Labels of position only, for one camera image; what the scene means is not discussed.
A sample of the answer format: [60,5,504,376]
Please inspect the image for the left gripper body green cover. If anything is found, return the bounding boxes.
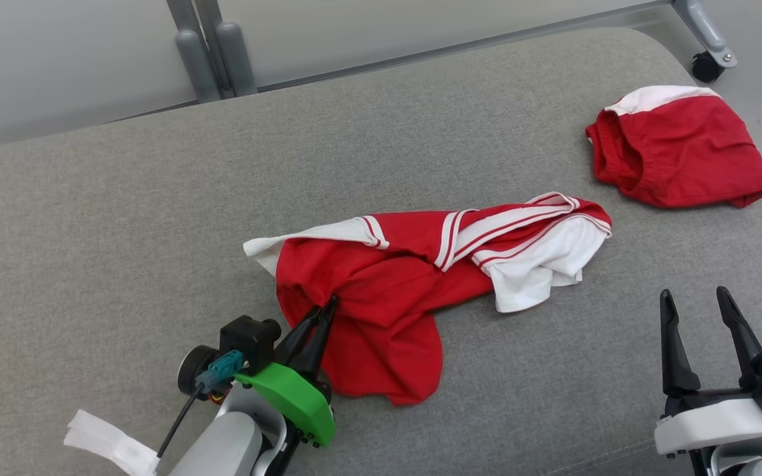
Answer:
[234,362,337,448]

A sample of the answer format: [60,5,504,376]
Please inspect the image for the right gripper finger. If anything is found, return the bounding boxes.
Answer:
[659,289,701,397]
[716,286,762,387]

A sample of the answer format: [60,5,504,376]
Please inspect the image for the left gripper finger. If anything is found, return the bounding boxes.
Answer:
[274,305,323,368]
[295,296,339,377]

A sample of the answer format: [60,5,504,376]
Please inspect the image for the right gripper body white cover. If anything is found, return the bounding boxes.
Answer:
[654,389,762,457]

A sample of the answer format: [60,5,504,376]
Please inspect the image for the red basketball jersey white trim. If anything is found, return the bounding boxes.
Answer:
[243,192,613,406]

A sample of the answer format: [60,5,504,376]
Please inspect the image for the red shorts white stripe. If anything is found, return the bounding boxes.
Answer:
[585,85,762,210]

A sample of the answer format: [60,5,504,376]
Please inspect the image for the black caster wheel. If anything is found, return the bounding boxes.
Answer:
[692,52,726,84]

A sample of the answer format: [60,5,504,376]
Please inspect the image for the black cable teal plug left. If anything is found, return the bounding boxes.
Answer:
[156,350,245,459]

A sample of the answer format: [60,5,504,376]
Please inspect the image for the white paper cable label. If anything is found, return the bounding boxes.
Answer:
[63,410,161,476]

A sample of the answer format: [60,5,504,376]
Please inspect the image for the grey metal frame rail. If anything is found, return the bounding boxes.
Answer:
[103,0,681,126]

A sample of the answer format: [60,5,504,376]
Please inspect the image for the grey metal frame leg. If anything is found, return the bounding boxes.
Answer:
[672,0,738,69]

